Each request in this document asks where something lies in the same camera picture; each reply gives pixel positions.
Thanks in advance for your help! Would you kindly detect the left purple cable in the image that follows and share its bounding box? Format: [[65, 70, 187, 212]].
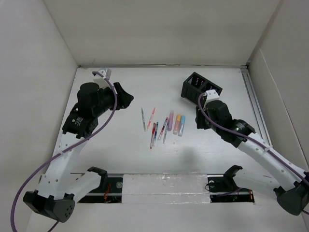
[[10, 71, 119, 232]]

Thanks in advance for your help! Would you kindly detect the blue highlighter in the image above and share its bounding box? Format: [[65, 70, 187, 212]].
[[178, 116, 186, 137]]

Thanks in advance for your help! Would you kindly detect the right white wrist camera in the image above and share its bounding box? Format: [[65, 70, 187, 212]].
[[202, 89, 220, 104]]

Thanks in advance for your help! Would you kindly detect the black pen organizer box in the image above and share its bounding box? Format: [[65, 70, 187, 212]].
[[181, 72, 223, 105]]

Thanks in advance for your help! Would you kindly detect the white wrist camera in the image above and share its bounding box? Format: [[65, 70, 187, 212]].
[[202, 89, 220, 104], [92, 68, 112, 85]]

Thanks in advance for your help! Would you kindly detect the red blue clear pen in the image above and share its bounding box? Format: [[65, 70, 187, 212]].
[[158, 117, 169, 140]]

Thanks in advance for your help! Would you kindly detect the pink clear pen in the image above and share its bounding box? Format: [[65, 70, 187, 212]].
[[147, 107, 156, 131]]

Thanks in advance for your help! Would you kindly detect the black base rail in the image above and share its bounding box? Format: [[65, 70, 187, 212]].
[[80, 174, 255, 204]]

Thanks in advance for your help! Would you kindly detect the dark clear pen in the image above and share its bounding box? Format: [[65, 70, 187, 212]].
[[163, 123, 169, 143]]

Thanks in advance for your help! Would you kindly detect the aluminium side rail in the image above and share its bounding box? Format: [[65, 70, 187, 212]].
[[240, 66, 273, 147]]

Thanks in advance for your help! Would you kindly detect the purple highlighter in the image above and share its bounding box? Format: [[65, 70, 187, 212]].
[[168, 110, 174, 131]]

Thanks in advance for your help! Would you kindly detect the orange highlighter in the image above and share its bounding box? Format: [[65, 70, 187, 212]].
[[173, 114, 182, 135]]

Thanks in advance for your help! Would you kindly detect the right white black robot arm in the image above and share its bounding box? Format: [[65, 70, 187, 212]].
[[196, 96, 309, 216]]

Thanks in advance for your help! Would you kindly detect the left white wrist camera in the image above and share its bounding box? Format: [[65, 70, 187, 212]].
[[92, 68, 112, 85]]

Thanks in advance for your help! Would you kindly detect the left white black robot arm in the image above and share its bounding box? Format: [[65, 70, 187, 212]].
[[23, 82, 134, 223]]

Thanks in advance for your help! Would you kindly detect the green clear pen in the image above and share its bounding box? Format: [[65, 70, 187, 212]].
[[140, 107, 146, 132]]

